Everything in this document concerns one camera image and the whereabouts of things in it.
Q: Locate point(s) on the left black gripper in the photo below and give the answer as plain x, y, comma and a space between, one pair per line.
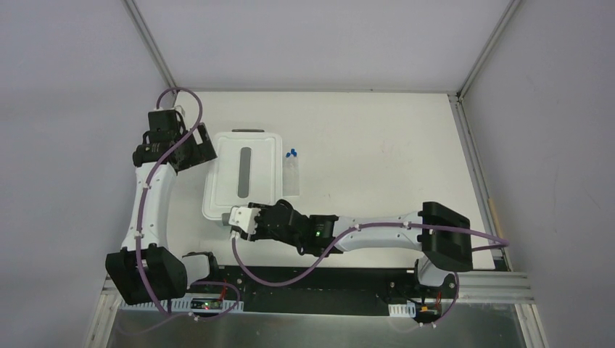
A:
193, 149

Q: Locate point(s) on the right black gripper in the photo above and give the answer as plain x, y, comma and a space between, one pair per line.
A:
262, 222

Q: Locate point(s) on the teal storage bin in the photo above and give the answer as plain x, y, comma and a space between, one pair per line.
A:
247, 130

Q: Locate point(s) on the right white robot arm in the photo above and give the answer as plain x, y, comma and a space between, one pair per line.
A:
442, 235

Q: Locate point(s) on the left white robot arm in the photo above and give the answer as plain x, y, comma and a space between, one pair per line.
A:
144, 267

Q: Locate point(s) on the clear test tube rack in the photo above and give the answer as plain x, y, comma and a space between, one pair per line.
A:
291, 176

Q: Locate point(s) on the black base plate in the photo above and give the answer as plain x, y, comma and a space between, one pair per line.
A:
326, 291

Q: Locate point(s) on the white slotted cable duct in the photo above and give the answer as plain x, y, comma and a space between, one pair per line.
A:
201, 305

